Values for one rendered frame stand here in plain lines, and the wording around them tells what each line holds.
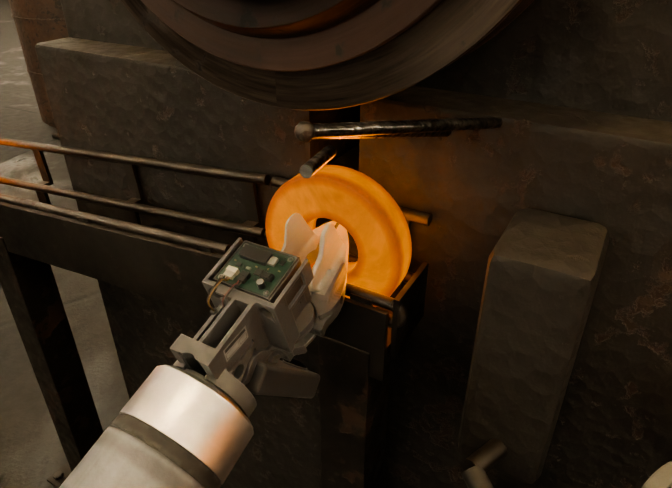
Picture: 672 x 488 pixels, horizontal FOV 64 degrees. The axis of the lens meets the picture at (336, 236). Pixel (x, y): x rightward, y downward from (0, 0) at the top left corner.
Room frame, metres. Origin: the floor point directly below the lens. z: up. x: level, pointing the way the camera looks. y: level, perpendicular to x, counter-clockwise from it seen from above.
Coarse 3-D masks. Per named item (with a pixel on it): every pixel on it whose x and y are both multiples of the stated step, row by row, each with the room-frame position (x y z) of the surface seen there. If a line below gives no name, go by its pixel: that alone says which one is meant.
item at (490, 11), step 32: (128, 0) 0.54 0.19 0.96; (448, 0) 0.39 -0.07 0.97; (480, 0) 0.37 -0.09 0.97; (512, 0) 0.36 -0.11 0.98; (160, 32) 0.52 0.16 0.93; (416, 32) 0.40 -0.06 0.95; (448, 32) 0.38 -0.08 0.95; (480, 32) 0.37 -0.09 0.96; (192, 64) 0.50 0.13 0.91; (224, 64) 0.48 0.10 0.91; (352, 64) 0.42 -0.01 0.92; (384, 64) 0.41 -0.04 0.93; (416, 64) 0.39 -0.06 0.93; (448, 64) 0.38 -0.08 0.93; (256, 96) 0.47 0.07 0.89; (288, 96) 0.45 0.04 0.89; (320, 96) 0.43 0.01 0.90; (352, 96) 0.42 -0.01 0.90; (384, 96) 0.41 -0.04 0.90
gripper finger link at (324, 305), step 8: (344, 264) 0.42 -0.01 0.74; (344, 272) 0.42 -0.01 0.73; (336, 280) 0.40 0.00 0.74; (344, 280) 0.41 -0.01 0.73; (328, 288) 0.39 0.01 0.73; (336, 288) 0.40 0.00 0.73; (344, 288) 0.40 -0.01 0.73; (312, 296) 0.39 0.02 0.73; (320, 296) 0.39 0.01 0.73; (328, 296) 0.39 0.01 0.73; (336, 296) 0.39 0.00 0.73; (344, 296) 0.40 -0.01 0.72; (312, 304) 0.38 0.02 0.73; (320, 304) 0.38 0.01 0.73; (328, 304) 0.38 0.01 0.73; (336, 304) 0.38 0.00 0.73; (320, 312) 0.37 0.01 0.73; (328, 312) 0.37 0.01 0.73; (336, 312) 0.38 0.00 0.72; (320, 320) 0.37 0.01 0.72; (328, 320) 0.37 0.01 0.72; (312, 328) 0.36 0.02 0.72; (320, 328) 0.36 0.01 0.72; (320, 336) 0.36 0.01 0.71
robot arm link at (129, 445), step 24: (120, 432) 0.24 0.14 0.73; (144, 432) 0.24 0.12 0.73; (96, 456) 0.23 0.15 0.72; (120, 456) 0.23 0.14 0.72; (144, 456) 0.23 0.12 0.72; (168, 456) 0.23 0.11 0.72; (192, 456) 0.23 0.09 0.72; (72, 480) 0.22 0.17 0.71; (96, 480) 0.21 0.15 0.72; (120, 480) 0.21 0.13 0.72; (144, 480) 0.22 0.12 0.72; (168, 480) 0.22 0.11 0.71; (192, 480) 0.22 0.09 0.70; (216, 480) 0.24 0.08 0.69
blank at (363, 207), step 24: (336, 168) 0.48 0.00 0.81; (288, 192) 0.48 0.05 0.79; (312, 192) 0.47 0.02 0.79; (336, 192) 0.45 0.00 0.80; (360, 192) 0.44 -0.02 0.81; (384, 192) 0.46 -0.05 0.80; (288, 216) 0.48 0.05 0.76; (312, 216) 0.47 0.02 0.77; (336, 216) 0.45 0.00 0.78; (360, 216) 0.44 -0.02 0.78; (384, 216) 0.43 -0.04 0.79; (360, 240) 0.44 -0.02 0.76; (384, 240) 0.43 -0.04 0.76; (408, 240) 0.44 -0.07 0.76; (312, 264) 0.47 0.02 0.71; (360, 264) 0.44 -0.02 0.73; (384, 264) 0.43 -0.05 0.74; (408, 264) 0.44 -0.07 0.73; (384, 288) 0.43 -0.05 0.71
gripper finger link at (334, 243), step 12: (324, 228) 0.41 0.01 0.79; (336, 228) 0.47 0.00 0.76; (324, 240) 0.41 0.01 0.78; (336, 240) 0.43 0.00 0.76; (348, 240) 0.45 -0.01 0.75; (324, 252) 0.41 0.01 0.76; (336, 252) 0.43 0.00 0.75; (348, 252) 0.44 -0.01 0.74; (324, 264) 0.41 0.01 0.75; (336, 264) 0.42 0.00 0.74; (324, 276) 0.41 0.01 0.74; (312, 288) 0.39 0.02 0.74; (324, 288) 0.40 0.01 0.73
